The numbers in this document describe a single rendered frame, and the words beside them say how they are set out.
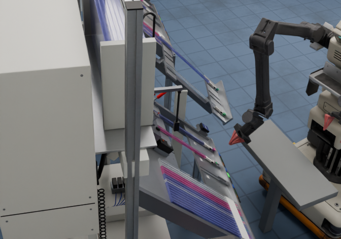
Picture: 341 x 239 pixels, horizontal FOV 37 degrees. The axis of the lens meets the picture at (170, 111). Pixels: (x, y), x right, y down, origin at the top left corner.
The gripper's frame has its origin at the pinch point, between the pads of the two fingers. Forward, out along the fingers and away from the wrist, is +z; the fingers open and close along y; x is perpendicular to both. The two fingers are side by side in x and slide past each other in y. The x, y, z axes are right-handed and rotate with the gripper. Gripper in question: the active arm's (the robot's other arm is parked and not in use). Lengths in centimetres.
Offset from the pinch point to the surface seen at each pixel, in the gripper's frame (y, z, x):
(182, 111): -36.7, 15.8, -6.0
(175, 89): 27, -17, -68
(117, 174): -2, 49, -33
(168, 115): -7.8, 9.0, -33.9
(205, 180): 29.2, 8.7, -22.4
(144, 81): 50, -23, -96
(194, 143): 3.8, 8.8, -20.0
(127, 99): 64, -21, -105
